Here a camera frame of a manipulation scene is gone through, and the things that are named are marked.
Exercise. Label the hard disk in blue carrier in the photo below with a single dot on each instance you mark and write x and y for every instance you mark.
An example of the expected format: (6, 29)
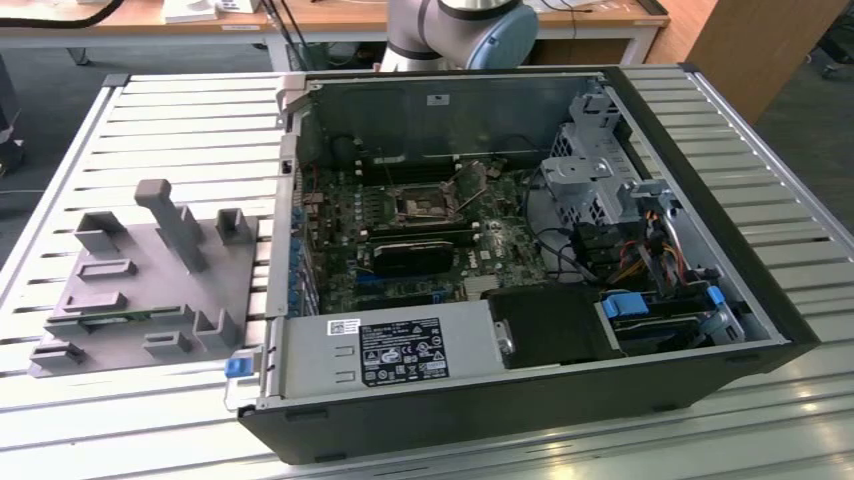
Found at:
(628, 305)

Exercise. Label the black PC case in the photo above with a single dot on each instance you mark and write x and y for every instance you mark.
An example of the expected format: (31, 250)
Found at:
(468, 430)

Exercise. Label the grey parts rack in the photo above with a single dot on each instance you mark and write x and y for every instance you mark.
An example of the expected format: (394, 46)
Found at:
(154, 300)

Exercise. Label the grey power supply unit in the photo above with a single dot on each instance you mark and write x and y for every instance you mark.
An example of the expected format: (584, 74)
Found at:
(321, 350)

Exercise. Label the silver chipset heatsink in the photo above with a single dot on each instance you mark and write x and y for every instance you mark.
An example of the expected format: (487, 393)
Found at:
(480, 289)

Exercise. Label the green motherboard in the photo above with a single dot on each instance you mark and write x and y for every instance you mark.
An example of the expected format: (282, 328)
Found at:
(515, 270)

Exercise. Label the white box blue label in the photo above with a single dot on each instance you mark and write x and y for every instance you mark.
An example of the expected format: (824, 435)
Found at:
(244, 5)

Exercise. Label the blue plastic latch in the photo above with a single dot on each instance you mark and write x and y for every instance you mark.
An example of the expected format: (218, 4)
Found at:
(716, 296)

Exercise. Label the green RAM stick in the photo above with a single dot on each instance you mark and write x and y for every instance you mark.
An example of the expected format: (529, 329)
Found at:
(140, 316)

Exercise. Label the white cardboard box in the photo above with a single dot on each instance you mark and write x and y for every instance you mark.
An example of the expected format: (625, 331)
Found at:
(190, 12)

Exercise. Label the wooden cabinet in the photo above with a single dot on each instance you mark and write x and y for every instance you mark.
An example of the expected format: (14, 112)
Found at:
(755, 40)

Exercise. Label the black bulky object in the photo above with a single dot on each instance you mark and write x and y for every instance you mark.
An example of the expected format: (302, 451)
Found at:
(9, 150)

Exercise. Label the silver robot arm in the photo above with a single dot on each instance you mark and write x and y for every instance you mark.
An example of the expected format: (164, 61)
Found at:
(414, 30)

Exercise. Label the metal disk bay cage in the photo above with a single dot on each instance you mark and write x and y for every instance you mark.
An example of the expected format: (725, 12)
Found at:
(581, 172)

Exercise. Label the black graphics card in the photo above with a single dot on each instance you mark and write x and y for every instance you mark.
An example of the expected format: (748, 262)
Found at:
(410, 260)

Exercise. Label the clear storage box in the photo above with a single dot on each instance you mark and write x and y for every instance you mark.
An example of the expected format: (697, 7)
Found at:
(321, 55)

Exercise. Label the black office chair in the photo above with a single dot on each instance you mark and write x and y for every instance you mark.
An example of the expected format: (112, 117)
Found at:
(843, 50)

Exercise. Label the CPU socket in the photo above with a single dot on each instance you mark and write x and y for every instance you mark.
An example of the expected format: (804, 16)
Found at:
(428, 205)

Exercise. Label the metal locking lever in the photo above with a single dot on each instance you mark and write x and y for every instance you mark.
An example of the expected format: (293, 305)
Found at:
(386, 167)

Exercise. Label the black plastic shroud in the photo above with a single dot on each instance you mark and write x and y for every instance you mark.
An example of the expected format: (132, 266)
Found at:
(555, 325)

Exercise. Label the blue case release latch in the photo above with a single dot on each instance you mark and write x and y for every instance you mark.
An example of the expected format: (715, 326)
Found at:
(241, 367)

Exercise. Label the white case sticker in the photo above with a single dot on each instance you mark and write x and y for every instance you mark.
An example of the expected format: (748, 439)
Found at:
(437, 100)

